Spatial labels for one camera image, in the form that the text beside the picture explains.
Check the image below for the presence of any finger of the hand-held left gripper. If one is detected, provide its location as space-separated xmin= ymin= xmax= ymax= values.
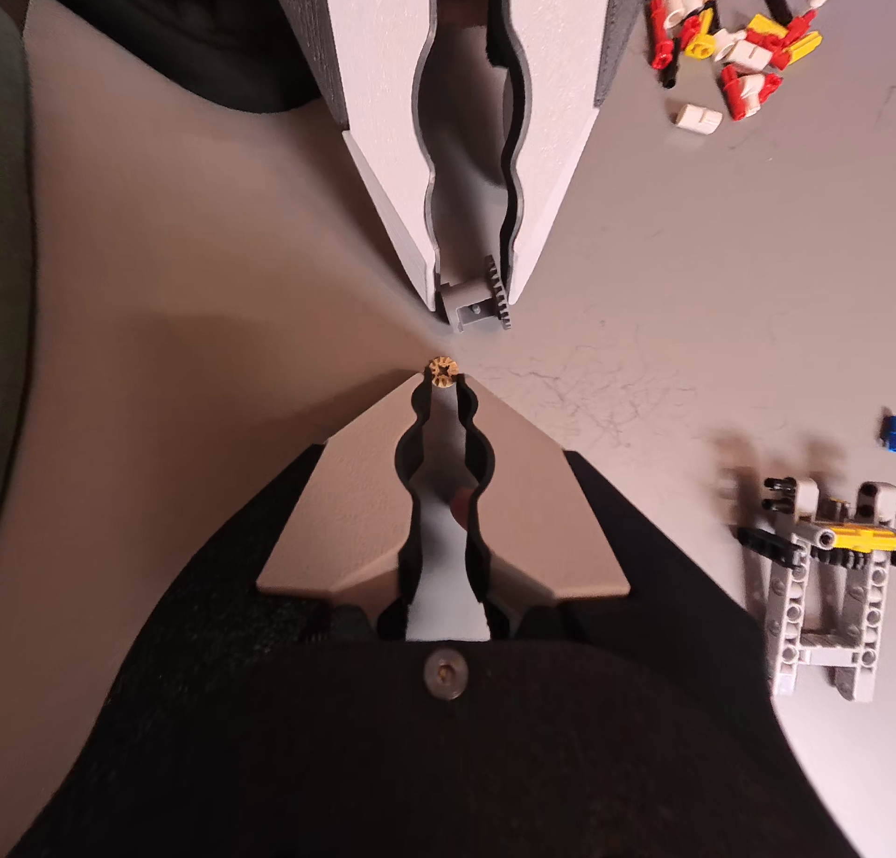
xmin=318 ymin=0 xmax=445 ymax=310
xmin=500 ymin=0 xmax=618 ymax=306

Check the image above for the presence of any grey lego differential housing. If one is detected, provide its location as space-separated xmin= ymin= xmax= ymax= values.
xmin=440 ymin=256 xmax=513 ymax=332

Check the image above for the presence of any grey lego frame assembly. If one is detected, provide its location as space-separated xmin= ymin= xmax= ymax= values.
xmin=735 ymin=476 xmax=896 ymax=703

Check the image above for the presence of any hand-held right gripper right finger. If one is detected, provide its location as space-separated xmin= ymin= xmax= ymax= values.
xmin=456 ymin=373 xmax=632 ymax=617

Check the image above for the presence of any pile of small lego pieces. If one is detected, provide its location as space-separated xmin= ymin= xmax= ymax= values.
xmin=647 ymin=0 xmax=844 ymax=120

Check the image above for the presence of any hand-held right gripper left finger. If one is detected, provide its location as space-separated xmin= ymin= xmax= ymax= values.
xmin=256 ymin=371 xmax=429 ymax=607

